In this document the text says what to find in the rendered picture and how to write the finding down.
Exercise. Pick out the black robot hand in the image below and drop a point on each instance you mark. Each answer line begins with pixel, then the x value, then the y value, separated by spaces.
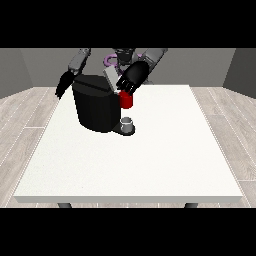
pixel 134 76
pixel 64 82

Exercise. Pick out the dark table leg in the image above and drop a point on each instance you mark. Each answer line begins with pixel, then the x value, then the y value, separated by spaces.
pixel 65 205
pixel 191 205

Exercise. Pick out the red pod holder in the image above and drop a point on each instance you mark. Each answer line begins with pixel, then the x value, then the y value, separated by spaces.
pixel 126 100

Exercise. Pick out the black coffee machine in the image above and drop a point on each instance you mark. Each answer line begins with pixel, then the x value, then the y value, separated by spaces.
pixel 95 103

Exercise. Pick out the grey robot trunk purple rings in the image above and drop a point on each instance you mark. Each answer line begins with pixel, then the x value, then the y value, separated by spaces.
pixel 118 58

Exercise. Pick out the small grey cup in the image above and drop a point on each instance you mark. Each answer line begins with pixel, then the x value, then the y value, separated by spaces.
pixel 127 124

